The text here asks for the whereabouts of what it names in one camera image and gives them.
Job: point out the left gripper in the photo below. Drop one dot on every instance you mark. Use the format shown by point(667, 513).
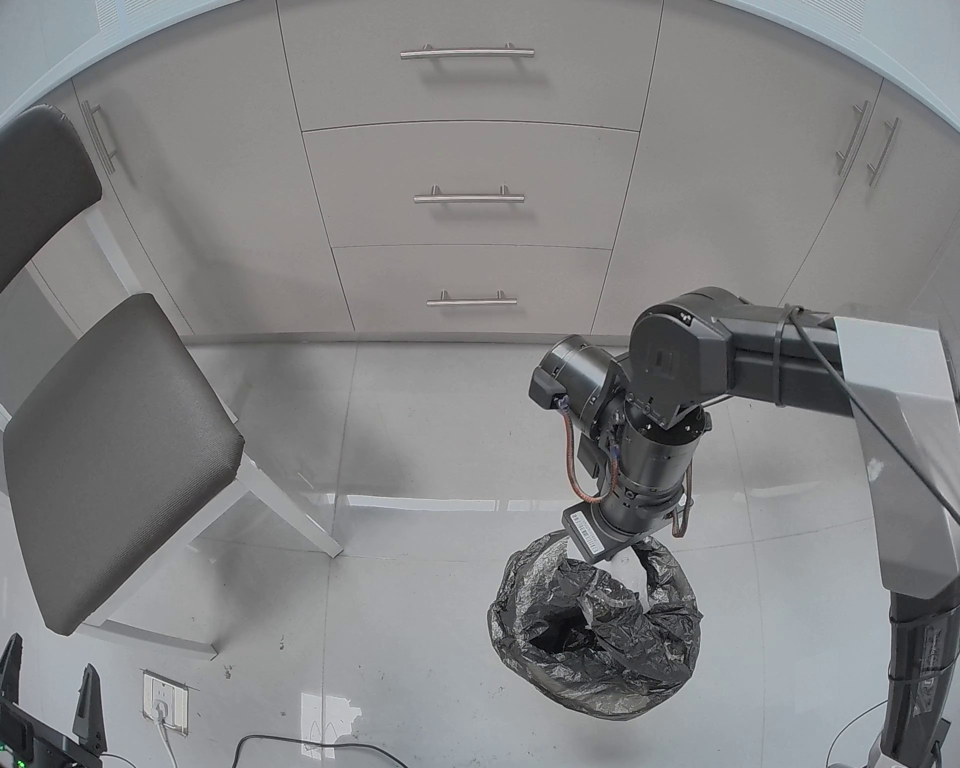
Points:
point(45, 750)

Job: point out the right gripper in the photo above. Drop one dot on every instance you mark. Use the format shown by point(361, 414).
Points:
point(652, 472)

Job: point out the black plastic bag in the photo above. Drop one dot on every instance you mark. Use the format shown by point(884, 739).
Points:
point(517, 615)

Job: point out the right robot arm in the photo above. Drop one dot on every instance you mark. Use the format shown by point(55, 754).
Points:
point(750, 360)

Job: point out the grey chair with white legs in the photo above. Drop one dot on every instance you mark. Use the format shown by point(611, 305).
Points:
point(112, 450)

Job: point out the beige cabinet with drawers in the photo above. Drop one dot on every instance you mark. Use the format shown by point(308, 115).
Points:
point(480, 150)

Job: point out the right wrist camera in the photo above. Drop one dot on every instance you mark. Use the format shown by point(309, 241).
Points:
point(600, 465)

